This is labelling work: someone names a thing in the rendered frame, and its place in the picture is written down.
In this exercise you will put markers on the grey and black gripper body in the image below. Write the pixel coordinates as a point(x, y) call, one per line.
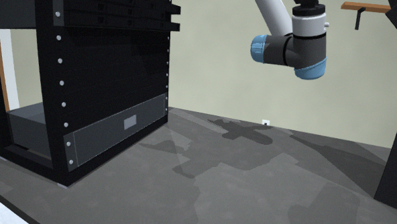
point(308, 9)

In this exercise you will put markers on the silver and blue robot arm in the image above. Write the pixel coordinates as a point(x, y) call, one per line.
point(306, 54)

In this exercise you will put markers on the black server rack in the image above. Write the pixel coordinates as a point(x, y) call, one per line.
point(96, 101)

